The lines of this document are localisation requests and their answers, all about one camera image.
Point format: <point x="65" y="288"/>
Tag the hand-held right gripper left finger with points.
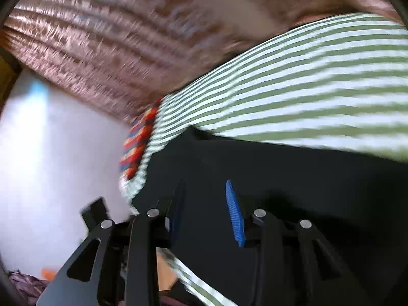
<point x="170" y="225"/>

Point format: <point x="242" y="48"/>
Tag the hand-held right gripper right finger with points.
<point x="235" y="216"/>

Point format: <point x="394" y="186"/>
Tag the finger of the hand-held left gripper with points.
<point x="93" y="212"/>

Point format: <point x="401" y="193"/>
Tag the black pants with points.
<point x="287" y="181"/>

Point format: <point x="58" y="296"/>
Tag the small orange object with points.
<point x="48" y="274"/>

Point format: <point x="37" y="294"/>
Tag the colourful patchwork pillow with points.
<point x="138" y="143"/>

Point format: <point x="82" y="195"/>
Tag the purple cloth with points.
<point x="25" y="285"/>

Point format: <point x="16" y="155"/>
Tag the green white checked bedsheet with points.
<point x="302" y="86"/>

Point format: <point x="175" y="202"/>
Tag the brown floral curtain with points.
<point x="95" y="47"/>

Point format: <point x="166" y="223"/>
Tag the wooden frame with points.
<point x="8" y="76"/>

